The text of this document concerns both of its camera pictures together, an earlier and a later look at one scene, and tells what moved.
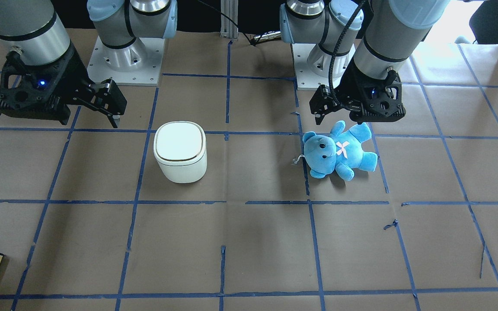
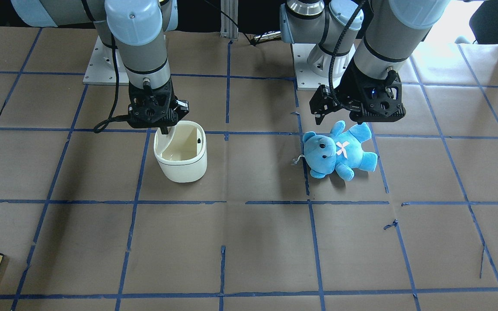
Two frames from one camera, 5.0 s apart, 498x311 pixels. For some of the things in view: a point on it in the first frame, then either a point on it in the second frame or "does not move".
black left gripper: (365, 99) does not move
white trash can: (180, 148) does not move
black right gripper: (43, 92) -> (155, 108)
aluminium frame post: (229, 27) does not move
